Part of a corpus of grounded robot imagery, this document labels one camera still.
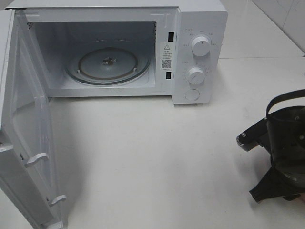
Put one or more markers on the white microwave oven body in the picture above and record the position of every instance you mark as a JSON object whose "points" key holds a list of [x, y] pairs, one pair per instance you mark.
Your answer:
{"points": [[63, 25]]}

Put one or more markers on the upper white power knob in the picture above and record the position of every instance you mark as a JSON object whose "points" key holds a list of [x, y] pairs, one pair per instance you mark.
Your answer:
{"points": [[201, 45]]}

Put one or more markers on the white timer knob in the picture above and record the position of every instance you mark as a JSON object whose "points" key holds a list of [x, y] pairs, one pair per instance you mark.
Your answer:
{"points": [[196, 76]]}

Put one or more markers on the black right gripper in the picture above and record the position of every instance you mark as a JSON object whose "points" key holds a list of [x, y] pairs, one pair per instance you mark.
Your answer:
{"points": [[286, 177]]}

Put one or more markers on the glass microwave turntable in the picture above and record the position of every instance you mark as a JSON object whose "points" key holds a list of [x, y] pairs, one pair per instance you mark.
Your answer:
{"points": [[109, 62]]}

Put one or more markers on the round white door button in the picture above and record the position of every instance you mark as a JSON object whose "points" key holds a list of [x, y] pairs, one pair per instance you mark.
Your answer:
{"points": [[192, 95]]}

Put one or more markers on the white warning label sticker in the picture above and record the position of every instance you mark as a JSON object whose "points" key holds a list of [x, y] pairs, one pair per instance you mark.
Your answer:
{"points": [[166, 55]]}

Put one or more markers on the white microwave door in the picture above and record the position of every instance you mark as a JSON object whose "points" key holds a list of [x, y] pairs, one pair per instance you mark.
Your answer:
{"points": [[28, 173]]}

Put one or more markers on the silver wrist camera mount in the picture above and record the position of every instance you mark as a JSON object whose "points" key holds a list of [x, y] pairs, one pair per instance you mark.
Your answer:
{"points": [[254, 136]]}

